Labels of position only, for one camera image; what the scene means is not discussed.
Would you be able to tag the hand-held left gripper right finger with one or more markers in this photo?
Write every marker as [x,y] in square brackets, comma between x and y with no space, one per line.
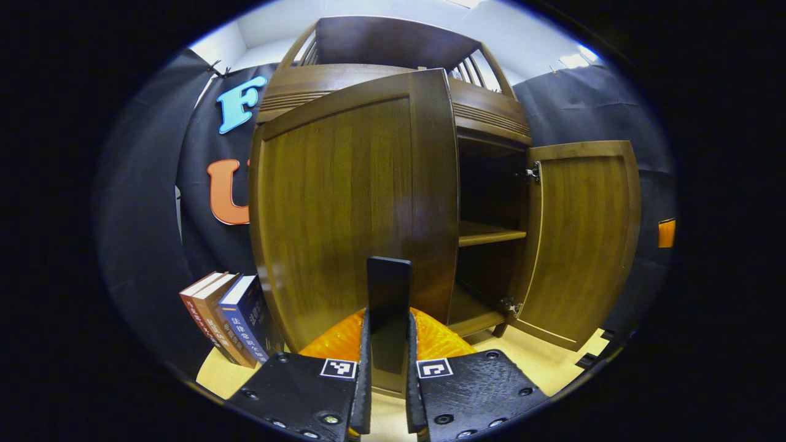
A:
[412,399]

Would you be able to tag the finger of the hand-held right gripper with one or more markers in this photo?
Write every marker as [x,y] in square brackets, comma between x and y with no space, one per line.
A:
[667,233]

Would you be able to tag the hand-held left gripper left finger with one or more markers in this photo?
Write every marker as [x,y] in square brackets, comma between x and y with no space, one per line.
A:
[362,399]

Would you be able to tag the wooden shoe cabinet door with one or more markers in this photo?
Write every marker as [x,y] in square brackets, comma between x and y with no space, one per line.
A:
[344,215]
[583,245]

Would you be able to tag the wooden double-door shoe cabinet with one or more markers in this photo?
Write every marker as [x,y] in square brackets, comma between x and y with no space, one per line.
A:
[381,40]

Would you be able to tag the wooden cabinet drawer with knob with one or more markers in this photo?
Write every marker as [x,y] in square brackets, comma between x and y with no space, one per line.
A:
[491,116]

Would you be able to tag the blue book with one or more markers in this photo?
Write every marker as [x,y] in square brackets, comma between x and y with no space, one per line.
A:
[245,319]

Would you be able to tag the brown book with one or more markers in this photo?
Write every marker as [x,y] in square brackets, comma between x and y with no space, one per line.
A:
[218,319]

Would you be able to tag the small ceiling light panel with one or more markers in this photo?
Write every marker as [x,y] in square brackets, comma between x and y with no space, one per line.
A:
[577,58]

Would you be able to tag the black backdrop cloth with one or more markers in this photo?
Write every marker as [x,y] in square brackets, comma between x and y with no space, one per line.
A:
[141,215]

